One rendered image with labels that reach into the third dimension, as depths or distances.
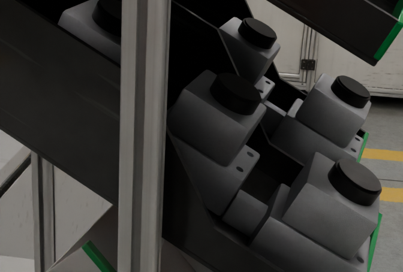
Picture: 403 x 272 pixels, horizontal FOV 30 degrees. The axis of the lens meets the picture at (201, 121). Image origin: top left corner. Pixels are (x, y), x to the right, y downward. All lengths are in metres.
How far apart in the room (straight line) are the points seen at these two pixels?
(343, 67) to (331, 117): 3.81
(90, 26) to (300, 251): 0.18
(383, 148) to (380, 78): 0.65
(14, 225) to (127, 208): 1.13
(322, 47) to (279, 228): 3.92
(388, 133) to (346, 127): 3.52
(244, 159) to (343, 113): 0.13
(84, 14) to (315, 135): 0.21
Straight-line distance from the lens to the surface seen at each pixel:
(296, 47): 4.33
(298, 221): 0.42
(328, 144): 0.58
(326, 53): 4.35
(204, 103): 0.43
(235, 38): 0.57
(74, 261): 0.46
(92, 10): 0.46
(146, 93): 0.36
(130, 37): 0.35
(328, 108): 0.57
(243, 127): 0.43
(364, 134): 0.66
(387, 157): 3.79
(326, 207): 0.42
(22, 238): 1.56
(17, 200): 1.50
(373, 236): 0.50
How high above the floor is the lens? 1.44
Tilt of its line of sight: 21 degrees down
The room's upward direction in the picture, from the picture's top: 3 degrees clockwise
